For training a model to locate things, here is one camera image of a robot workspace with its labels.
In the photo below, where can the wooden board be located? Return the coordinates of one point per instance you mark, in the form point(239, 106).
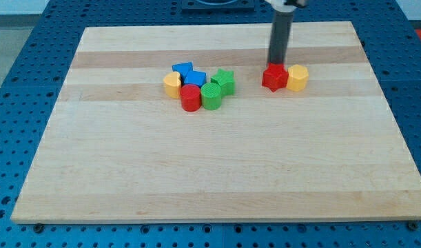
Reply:
point(117, 149)

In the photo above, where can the blue cube block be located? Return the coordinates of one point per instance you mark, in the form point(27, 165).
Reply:
point(197, 78)

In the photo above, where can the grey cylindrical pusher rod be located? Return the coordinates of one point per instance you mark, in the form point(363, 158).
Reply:
point(279, 38)

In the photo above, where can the red cylinder block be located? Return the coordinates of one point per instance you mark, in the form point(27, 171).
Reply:
point(190, 97)

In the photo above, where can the green cylinder block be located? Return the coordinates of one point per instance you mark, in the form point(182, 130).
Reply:
point(211, 96)

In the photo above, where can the green star block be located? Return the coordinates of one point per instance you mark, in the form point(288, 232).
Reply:
point(225, 78)

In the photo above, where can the blue triangle block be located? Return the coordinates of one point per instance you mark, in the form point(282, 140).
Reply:
point(183, 69)

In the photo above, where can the yellow hexagon block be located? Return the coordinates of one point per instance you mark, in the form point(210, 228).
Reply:
point(298, 78)

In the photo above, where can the yellow heart block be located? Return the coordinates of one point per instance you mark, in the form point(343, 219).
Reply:
point(172, 84)

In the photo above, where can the red star block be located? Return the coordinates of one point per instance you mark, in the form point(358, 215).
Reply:
point(275, 76)

